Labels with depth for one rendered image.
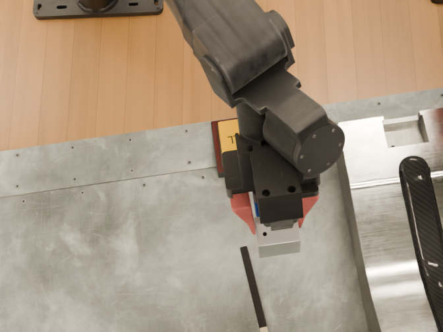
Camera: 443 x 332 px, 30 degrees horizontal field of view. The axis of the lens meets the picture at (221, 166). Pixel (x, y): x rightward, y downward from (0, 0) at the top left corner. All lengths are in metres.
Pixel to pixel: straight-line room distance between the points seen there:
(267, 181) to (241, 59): 0.12
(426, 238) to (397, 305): 0.10
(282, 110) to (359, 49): 0.48
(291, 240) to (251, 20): 0.29
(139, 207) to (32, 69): 0.28
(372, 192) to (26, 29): 0.59
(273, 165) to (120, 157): 0.40
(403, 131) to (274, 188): 0.35
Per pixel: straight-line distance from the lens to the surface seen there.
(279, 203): 0.80
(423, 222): 1.06
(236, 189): 0.88
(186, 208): 1.14
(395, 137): 1.11
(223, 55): 0.77
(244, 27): 0.78
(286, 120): 0.77
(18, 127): 1.24
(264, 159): 0.84
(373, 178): 1.06
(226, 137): 1.13
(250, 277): 1.10
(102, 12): 1.29
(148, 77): 1.23
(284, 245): 0.96
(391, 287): 1.02
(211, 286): 1.11
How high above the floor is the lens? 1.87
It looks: 68 degrees down
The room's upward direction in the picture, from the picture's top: 12 degrees counter-clockwise
